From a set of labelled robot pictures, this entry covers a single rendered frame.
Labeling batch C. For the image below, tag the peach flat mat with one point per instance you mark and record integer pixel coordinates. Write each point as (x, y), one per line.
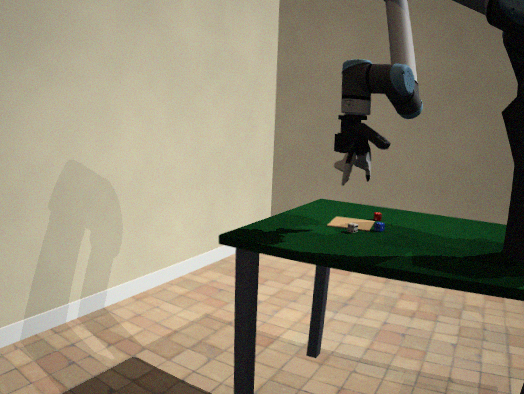
(342, 222)

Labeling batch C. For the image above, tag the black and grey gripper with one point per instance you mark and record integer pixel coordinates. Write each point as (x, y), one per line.
(357, 143)

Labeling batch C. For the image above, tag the blue die with white pips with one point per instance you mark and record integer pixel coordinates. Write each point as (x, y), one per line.
(379, 226)

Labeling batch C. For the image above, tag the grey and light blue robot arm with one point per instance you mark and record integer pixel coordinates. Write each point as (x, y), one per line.
(360, 77)

